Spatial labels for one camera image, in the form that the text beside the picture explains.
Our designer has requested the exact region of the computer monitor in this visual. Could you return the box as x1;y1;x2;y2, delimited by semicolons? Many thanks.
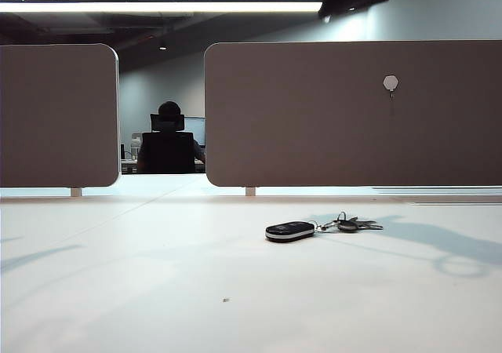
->
184;116;206;147

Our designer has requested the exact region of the black office chair with occupant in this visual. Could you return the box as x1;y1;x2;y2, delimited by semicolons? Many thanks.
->
140;112;196;175

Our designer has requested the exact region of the bunch of keys with black fob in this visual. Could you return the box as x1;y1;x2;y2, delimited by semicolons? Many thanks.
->
265;210;384;244

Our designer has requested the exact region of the grey desk partition with hook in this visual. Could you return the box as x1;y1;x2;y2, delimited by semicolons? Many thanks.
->
203;40;502;188

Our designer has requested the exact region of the long ceiling light strip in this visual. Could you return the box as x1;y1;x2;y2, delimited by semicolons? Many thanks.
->
0;1;324;14

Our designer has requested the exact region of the grey desk partition plain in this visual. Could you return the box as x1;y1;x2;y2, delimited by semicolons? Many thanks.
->
0;43;121;189

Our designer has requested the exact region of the white adhesive wall hook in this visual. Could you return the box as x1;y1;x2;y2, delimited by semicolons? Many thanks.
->
383;75;399;100

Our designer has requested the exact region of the seated person in dark clothes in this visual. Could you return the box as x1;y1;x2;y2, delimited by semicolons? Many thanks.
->
136;100;207;175

